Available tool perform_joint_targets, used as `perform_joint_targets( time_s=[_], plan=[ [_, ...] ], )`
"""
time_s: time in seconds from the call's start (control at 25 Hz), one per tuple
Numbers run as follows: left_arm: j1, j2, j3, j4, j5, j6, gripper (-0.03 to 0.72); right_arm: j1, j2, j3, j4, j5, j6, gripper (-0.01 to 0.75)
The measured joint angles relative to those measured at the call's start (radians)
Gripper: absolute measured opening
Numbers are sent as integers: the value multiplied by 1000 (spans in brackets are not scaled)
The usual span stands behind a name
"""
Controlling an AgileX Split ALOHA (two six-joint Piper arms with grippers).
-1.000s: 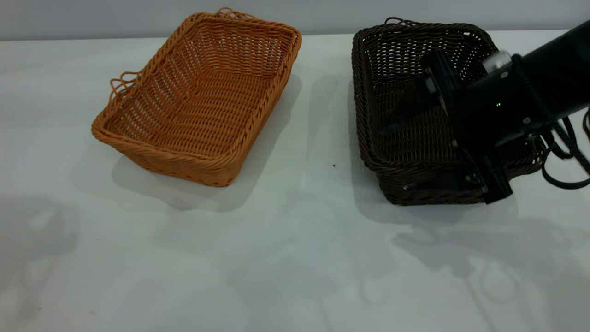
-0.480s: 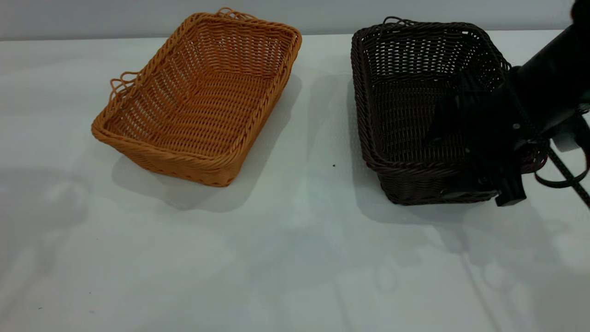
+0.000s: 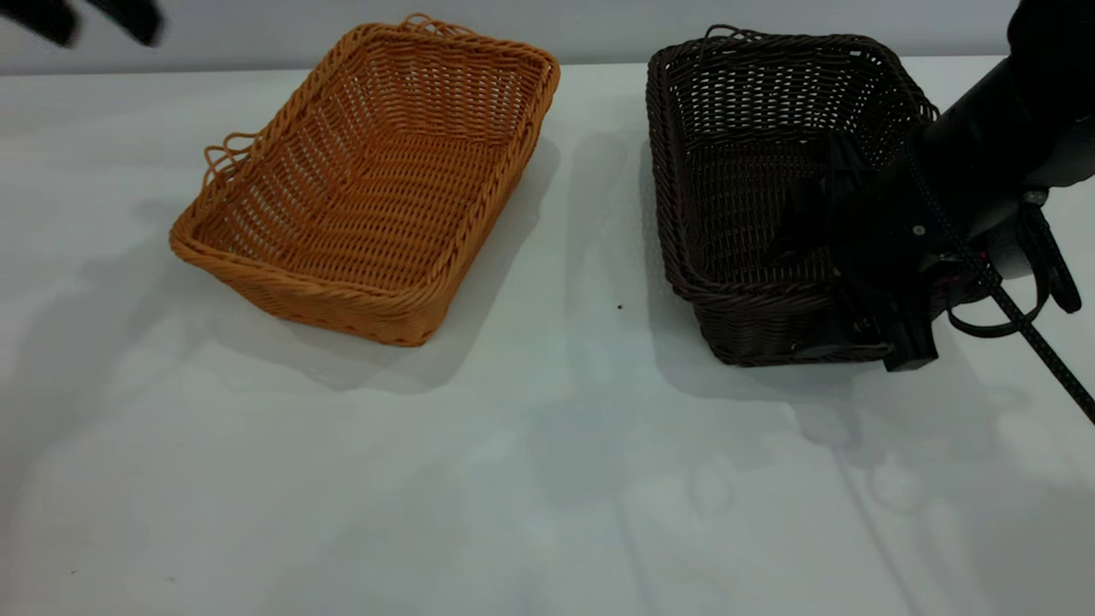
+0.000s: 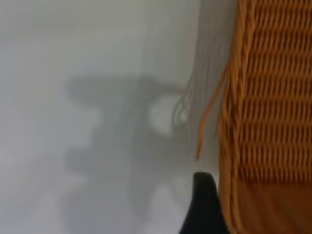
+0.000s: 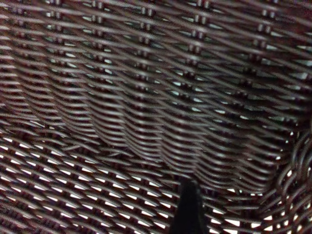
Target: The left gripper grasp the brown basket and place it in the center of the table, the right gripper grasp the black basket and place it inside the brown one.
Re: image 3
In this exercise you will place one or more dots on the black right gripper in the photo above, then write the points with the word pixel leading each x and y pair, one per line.
pixel 890 231

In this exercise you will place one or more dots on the dark brown wicker basket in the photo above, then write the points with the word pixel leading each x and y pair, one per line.
pixel 736 197

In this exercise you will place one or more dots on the orange wicker basket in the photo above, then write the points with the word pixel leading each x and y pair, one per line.
pixel 368 214

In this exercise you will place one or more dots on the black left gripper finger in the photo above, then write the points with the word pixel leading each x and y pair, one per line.
pixel 38 17
pixel 133 17

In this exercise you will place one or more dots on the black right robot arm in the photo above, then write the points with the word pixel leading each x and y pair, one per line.
pixel 1009 111

